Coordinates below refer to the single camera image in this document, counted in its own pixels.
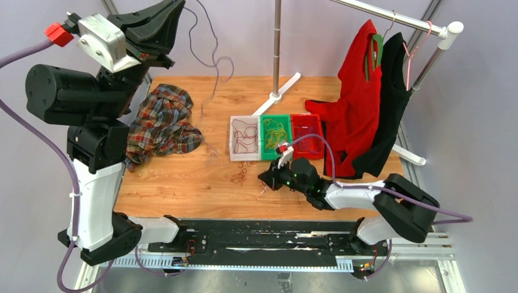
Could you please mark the green plastic bin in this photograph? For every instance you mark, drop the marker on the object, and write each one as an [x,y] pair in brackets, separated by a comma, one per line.
[274,129]

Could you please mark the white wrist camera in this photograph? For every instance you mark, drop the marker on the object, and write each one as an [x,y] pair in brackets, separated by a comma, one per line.
[105,43]
[285,151]

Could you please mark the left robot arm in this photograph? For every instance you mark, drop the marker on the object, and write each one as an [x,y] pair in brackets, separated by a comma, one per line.
[91,106]

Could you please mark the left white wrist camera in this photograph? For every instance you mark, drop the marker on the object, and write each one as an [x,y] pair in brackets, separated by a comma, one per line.
[105,43]

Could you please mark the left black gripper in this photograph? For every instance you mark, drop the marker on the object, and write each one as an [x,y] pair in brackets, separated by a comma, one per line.
[149,31]

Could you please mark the aluminium frame rail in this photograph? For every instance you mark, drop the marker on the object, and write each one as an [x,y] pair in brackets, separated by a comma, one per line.
[111,8]

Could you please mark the green hanger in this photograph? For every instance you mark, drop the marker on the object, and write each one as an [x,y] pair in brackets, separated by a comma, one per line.
[372,58]

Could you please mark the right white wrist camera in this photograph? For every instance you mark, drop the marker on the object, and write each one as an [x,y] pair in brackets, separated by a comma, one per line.
[285,151]

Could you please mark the pink hanger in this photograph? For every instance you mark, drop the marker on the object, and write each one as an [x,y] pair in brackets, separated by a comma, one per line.
[410,54]

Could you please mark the red shirt on hanger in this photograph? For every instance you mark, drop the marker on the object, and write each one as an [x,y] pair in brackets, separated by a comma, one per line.
[350,122]

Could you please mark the black shirt on hanger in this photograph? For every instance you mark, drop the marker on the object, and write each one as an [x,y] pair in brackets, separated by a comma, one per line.
[394,98]

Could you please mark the metal clothes rack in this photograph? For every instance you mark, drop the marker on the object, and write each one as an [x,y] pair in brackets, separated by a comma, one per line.
[447,35]

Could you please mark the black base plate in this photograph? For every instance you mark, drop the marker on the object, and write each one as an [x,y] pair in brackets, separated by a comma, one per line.
[269,243]

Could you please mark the plaid flannel shirt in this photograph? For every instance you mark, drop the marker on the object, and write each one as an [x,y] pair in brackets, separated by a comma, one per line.
[162,127]

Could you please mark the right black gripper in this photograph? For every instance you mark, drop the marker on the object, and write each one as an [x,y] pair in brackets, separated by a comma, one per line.
[270,177]

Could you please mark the white plastic bin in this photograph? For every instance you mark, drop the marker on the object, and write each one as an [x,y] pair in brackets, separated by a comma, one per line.
[244,138]

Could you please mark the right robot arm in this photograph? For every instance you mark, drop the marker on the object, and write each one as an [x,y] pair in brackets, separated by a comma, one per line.
[404,209]

